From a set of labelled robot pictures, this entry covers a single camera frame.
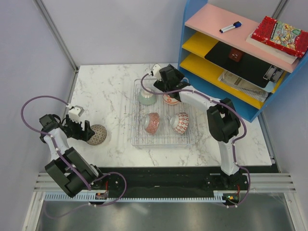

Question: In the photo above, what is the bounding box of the white cable duct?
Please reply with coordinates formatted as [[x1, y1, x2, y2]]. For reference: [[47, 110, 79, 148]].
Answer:
[[44, 192, 227, 203]]

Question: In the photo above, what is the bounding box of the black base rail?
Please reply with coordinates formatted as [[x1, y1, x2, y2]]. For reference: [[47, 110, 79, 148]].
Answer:
[[77, 166, 250, 199]]

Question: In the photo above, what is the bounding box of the green ribbed bowl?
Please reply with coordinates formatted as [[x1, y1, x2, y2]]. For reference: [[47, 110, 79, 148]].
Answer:
[[138, 89, 157, 105]]

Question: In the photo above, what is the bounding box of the blue whiteboard marker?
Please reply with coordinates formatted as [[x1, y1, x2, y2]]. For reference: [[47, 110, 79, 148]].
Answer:
[[219, 21, 242, 33]]

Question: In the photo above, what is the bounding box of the blue shelf unit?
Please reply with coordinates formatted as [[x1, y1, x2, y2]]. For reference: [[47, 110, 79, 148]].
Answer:
[[178, 0, 308, 121]]

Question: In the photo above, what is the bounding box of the brown lattice pattern bowl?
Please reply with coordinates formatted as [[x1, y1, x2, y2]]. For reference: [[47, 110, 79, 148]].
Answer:
[[87, 124, 107, 146]]

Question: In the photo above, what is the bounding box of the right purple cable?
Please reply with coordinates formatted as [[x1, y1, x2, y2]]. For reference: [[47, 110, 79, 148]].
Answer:
[[140, 72, 252, 209]]

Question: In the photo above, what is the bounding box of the spiral notebook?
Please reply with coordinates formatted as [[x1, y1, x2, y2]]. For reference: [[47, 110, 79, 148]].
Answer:
[[218, 71, 269, 102]]

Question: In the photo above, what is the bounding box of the purple cable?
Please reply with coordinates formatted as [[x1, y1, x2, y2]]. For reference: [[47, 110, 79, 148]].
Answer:
[[20, 96, 128, 219], [140, 72, 252, 209]]

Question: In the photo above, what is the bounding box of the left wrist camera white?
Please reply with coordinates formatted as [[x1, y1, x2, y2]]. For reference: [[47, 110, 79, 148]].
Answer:
[[66, 104, 84, 123]]

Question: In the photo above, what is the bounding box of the orange leaf pattern bowl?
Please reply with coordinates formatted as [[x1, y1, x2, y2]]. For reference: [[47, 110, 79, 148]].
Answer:
[[163, 94, 179, 105]]

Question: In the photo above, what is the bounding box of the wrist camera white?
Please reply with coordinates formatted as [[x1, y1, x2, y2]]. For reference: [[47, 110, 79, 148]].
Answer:
[[150, 64, 162, 81], [66, 104, 84, 123]]

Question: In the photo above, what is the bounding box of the blue triangle pattern bowl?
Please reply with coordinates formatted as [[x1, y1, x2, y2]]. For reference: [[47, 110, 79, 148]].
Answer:
[[170, 112, 189, 135]]

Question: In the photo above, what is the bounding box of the brown cube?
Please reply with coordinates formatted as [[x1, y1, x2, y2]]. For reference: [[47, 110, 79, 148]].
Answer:
[[228, 48, 244, 62]]

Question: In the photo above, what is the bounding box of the black clipboard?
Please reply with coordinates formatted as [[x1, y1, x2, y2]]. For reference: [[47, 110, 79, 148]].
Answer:
[[205, 41, 284, 88]]

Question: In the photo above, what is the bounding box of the grey book under red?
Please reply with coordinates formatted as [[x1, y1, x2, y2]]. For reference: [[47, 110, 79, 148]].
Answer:
[[246, 34, 297, 64]]

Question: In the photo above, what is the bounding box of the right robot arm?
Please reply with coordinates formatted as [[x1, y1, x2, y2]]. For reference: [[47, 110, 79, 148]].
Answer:
[[150, 64, 243, 190]]

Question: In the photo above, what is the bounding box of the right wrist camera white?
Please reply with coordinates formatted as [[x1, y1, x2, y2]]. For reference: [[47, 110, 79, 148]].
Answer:
[[150, 64, 162, 81]]

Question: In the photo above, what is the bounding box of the white wire dish rack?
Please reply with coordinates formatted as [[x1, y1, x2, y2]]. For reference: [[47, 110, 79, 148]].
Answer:
[[131, 79, 196, 148]]

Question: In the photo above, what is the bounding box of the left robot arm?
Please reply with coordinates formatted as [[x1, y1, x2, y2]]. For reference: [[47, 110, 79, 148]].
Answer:
[[39, 114, 107, 198]]

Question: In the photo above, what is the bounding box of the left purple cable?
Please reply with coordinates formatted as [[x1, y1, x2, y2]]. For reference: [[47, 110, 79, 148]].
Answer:
[[20, 96, 128, 219]]

